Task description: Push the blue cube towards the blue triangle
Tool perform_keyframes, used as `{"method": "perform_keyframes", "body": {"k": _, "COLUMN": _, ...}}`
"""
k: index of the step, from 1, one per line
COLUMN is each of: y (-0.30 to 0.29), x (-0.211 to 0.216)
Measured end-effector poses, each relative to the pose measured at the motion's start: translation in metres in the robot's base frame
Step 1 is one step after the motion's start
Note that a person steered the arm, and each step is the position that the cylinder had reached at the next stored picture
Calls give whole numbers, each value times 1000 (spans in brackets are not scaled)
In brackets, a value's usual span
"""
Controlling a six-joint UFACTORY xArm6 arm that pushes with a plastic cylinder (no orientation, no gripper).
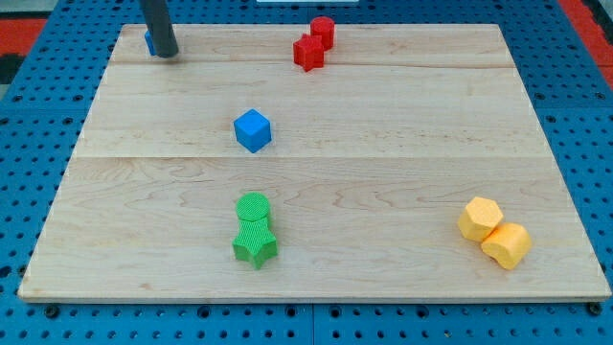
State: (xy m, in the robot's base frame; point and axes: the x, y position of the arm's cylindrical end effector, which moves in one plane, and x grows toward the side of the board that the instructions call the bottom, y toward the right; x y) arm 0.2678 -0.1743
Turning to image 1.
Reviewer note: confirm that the blue cube block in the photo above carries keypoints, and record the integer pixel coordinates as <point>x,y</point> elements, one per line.
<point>253,130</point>

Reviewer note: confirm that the blue triangle block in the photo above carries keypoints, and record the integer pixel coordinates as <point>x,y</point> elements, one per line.
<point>149,43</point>

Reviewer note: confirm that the green cylinder block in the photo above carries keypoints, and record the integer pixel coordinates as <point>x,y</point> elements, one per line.
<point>253,208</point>

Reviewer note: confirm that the light wooden board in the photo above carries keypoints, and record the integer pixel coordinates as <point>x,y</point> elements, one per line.
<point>373,158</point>

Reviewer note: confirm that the green star block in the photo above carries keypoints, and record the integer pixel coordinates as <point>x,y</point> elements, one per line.
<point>255,243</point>

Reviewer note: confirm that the red star block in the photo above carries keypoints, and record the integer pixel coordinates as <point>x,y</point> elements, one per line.
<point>308,52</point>

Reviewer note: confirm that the red cylinder block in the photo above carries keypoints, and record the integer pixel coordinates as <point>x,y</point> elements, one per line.
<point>324,27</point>

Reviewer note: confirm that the yellow hexagon block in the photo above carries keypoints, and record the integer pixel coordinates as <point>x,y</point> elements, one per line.
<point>479,217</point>

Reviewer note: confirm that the yellow heart block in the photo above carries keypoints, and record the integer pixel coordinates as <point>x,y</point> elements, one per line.
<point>508,244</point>

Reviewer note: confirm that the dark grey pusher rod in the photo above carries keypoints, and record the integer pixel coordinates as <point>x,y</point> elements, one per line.
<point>157,17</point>

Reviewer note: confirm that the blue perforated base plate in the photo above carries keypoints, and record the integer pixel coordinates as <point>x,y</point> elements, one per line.
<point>43,110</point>

